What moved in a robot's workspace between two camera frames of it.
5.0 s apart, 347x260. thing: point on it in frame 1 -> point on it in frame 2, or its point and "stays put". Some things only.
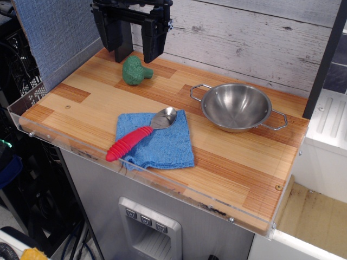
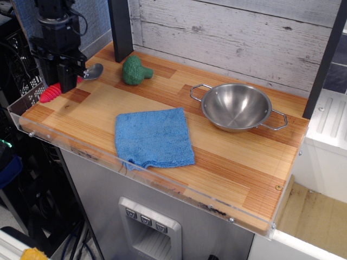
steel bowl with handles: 237,108 stays put
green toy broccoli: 133,72 stays put
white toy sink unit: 312,224 stays put
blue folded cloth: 170,147 stays put
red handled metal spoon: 164,118 -> 92,72
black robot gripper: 155,14 -> 60,42
